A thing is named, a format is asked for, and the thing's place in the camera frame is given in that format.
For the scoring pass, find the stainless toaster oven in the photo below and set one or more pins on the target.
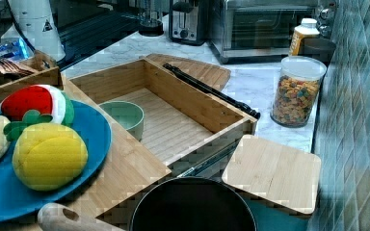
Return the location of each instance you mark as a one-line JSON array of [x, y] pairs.
[[255, 28]]

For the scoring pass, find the blue plate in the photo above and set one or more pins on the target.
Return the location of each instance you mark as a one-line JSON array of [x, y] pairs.
[[17, 200]]

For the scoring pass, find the clear cereal jar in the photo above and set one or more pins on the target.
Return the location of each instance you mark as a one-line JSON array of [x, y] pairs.
[[297, 89]]

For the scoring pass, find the dark metal bowl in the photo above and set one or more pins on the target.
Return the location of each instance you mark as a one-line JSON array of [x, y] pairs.
[[320, 49]]

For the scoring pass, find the yellow plush lemon toy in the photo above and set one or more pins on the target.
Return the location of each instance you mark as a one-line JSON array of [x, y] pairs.
[[47, 156]]

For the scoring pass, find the white paper towel roll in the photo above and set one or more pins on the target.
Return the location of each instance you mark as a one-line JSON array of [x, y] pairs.
[[33, 22]]

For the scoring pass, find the wooden organizer tray with packets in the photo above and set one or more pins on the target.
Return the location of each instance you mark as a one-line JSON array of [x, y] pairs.
[[40, 68]]

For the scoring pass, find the black paper towel holder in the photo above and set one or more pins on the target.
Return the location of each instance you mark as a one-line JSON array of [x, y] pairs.
[[68, 60]]

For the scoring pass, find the black silver toaster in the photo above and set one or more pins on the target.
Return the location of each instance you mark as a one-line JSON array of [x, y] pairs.
[[188, 21]]

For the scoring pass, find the white-capped yellow bottle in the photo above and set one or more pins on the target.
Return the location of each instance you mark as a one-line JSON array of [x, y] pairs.
[[307, 29]]

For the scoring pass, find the wooden drawer cabinet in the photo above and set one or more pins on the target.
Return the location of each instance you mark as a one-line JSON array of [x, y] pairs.
[[127, 169]]

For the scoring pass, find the green bowl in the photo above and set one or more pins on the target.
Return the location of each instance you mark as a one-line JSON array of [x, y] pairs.
[[129, 115]]

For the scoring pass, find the teal box with wooden lid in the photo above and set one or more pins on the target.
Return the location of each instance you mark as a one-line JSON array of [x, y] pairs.
[[278, 182]]

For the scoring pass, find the wooden drawer with black handle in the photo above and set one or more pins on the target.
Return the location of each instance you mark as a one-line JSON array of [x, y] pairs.
[[183, 125]]

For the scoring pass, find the bamboo cutting board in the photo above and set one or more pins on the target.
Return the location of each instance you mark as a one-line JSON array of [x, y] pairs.
[[211, 75]]

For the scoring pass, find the dark glass blender jar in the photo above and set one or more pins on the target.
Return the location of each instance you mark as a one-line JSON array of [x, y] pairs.
[[150, 14]]

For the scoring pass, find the black frying pan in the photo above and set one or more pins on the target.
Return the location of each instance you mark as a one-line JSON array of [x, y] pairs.
[[179, 204]]

